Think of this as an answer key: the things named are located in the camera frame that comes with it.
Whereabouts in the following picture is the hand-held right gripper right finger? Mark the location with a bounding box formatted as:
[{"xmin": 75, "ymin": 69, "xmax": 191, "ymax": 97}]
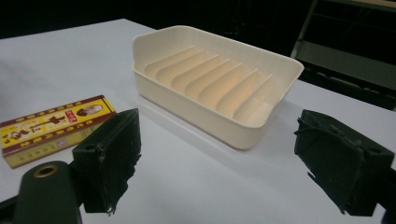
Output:
[{"xmin": 293, "ymin": 108, "xmax": 396, "ymax": 217}]

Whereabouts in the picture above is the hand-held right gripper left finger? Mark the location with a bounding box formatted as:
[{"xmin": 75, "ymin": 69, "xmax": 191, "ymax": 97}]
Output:
[{"xmin": 71, "ymin": 107, "xmax": 142, "ymax": 217}]

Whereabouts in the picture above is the yellow and red soap box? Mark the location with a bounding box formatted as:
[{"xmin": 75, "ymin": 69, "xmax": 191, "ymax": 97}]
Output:
[{"xmin": 0, "ymin": 94, "xmax": 118, "ymax": 169}]

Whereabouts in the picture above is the cream plastic soap dish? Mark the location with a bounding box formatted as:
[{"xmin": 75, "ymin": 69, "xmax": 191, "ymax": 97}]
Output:
[{"xmin": 132, "ymin": 24, "xmax": 305, "ymax": 150}]

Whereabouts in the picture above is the metal shelf rack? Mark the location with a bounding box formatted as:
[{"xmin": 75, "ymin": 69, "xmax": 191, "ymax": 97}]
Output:
[{"xmin": 290, "ymin": 0, "xmax": 396, "ymax": 112}]

